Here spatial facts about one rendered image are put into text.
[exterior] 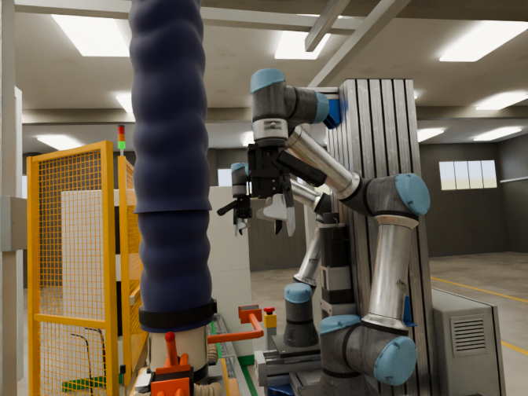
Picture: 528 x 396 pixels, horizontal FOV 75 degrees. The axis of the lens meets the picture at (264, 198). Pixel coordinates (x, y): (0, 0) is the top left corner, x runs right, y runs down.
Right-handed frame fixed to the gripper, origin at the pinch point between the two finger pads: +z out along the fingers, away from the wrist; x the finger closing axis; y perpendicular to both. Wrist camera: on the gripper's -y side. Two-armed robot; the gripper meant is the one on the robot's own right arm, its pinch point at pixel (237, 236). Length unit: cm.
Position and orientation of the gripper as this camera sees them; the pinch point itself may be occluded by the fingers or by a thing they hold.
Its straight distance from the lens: 167.1
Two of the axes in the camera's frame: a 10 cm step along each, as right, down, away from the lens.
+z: 0.6, 10.0, -0.7
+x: 1.1, 0.6, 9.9
